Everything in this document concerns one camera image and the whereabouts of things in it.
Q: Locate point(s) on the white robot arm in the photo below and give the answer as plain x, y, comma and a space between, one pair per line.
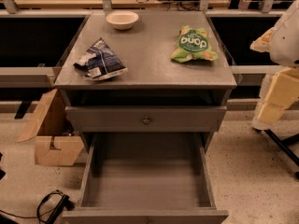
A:
280, 89

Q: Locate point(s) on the cardboard box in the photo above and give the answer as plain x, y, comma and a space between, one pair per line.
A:
55, 145

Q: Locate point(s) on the grey drawer cabinet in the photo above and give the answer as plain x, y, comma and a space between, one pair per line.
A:
152, 79

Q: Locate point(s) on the green rice chip bag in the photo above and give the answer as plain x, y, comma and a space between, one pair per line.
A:
193, 44

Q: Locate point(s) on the closed top drawer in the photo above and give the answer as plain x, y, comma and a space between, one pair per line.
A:
146, 118

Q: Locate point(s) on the open middle drawer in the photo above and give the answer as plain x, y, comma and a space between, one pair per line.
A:
146, 178

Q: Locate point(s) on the white bowl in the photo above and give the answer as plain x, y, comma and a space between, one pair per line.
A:
122, 20

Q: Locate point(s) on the blue white chip bag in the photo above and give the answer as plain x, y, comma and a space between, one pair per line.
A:
100, 62

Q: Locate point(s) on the black stand leg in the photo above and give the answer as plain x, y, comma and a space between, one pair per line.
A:
284, 144

